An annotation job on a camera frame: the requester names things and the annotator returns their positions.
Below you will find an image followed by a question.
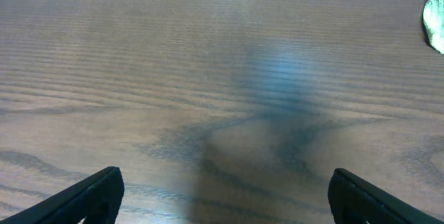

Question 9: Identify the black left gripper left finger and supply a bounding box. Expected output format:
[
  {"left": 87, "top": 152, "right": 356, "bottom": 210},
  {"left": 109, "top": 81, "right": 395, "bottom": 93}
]
[{"left": 1, "top": 166, "right": 124, "bottom": 224}]

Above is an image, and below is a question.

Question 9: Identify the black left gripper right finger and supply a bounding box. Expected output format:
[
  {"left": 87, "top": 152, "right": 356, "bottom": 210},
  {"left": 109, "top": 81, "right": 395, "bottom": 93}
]
[{"left": 327, "top": 168, "right": 443, "bottom": 224}]

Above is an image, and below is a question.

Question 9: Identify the light green cloth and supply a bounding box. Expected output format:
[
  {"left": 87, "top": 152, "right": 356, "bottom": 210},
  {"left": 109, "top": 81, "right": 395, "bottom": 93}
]
[{"left": 422, "top": 0, "right": 443, "bottom": 54}]

